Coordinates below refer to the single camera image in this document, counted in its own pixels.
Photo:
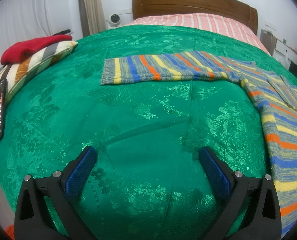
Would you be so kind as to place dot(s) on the brown wooden headboard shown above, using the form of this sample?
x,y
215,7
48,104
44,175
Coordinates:
x,y
233,9

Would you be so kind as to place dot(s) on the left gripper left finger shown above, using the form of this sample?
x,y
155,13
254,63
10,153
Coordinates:
x,y
32,217

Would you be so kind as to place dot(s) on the pink striped bed sheet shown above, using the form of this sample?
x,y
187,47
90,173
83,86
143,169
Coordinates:
x,y
209,22

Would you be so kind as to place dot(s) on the beige curtain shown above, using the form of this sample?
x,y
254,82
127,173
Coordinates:
x,y
92,17

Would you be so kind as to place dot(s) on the green bed cover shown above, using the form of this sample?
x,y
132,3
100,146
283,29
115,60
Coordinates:
x,y
54,116

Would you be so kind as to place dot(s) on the white desk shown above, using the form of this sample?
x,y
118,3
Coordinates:
x,y
278,50

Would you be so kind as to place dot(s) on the black item on sill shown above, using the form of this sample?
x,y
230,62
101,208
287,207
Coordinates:
x,y
64,32

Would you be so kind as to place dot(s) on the striped pillow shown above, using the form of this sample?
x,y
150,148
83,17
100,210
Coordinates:
x,y
19,74

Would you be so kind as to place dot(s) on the striped knit sweater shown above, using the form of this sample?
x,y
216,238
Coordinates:
x,y
155,112

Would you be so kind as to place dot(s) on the red folded garment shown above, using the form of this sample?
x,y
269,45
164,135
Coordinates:
x,y
21,50

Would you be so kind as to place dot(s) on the small white fan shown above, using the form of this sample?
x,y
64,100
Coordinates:
x,y
114,21

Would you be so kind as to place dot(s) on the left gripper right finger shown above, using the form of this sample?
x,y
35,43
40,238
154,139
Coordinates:
x,y
262,219

